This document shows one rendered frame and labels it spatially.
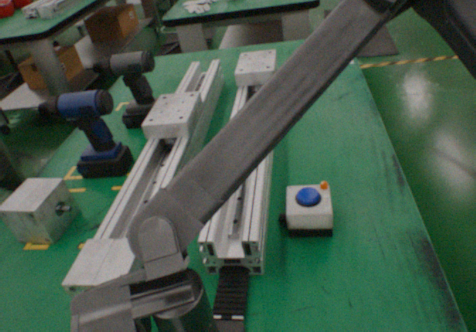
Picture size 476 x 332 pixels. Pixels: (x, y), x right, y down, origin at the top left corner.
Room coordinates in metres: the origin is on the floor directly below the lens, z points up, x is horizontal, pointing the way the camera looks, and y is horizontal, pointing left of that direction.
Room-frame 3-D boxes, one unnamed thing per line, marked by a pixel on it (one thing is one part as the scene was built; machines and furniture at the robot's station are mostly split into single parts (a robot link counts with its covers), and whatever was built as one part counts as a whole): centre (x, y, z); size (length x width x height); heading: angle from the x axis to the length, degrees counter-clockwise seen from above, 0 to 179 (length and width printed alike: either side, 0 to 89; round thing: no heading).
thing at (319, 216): (0.51, -0.10, 0.81); 0.10 x 0.08 x 0.06; 77
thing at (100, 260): (0.41, 0.23, 0.83); 0.12 x 0.09 x 0.10; 77
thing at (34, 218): (0.63, 0.42, 0.83); 0.11 x 0.10 x 0.10; 73
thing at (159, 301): (0.23, 0.09, 0.98); 0.07 x 0.06 x 0.07; 97
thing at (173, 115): (0.85, 0.14, 0.87); 0.16 x 0.11 x 0.07; 167
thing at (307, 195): (0.51, -0.11, 0.84); 0.04 x 0.04 x 0.02
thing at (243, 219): (0.81, -0.05, 0.82); 0.80 x 0.10 x 0.09; 167
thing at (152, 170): (0.85, 0.14, 0.82); 0.80 x 0.10 x 0.09; 167
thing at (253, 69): (1.05, -0.10, 0.87); 0.16 x 0.11 x 0.07; 167
